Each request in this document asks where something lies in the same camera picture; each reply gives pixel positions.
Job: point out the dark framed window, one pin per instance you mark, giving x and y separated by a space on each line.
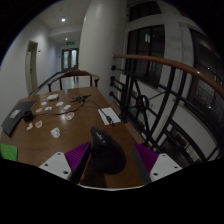
208 83
146 50

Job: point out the white side door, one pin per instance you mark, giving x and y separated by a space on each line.
32 68

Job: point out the black railing with wooden handrail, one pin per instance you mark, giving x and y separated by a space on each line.
166 63

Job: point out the orange and white sticker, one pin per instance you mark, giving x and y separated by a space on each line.
38 124

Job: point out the glass double door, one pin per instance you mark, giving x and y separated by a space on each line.
70 60

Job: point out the red and white sticker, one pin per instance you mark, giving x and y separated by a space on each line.
69 116

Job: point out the beige sticker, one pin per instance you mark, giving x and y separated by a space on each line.
30 126
39 110

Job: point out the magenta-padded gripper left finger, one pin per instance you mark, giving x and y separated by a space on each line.
55 165

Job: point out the black closed laptop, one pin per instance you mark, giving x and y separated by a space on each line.
18 115

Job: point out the green exit sign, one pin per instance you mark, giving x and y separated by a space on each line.
70 43

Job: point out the wooden chair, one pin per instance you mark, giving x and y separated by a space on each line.
75 74

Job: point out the white paper sheet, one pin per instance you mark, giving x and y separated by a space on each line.
111 113

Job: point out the green mouse pad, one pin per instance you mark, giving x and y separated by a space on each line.
8 152

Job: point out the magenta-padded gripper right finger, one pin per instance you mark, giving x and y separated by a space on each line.
165 166

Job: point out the small black box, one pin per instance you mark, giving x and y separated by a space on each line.
28 116

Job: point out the black vertical computer mouse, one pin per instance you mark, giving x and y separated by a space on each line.
106 153

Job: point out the small white box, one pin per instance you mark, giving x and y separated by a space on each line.
52 97

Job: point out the large white sticker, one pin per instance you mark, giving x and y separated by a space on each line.
55 132

